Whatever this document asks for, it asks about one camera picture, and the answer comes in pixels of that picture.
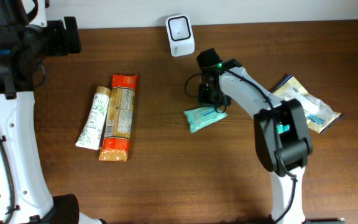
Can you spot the white barcode scanner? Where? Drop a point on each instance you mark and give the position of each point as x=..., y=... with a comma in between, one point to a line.
x=180, y=35

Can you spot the cream blue snack bag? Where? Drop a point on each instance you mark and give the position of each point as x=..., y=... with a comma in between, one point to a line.
x=319, y=116

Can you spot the teal Kleenex tissue pack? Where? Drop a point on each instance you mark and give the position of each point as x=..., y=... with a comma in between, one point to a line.
x=283, y=128

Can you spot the orange spaghetti packet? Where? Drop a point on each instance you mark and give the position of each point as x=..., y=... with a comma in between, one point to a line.
x=117, y=133

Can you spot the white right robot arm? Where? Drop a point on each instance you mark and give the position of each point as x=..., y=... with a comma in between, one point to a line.
x=282, y=138

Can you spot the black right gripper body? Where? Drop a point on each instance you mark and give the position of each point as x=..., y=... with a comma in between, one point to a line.
x=212, y=98

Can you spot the teal wet wipes pack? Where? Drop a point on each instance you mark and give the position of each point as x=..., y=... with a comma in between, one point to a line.
x=202, y=117

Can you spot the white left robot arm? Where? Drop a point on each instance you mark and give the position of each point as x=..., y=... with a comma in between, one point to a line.
x=26, y=38

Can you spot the white bamboo print tube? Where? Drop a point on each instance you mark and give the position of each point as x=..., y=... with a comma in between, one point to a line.
x=90, y=136

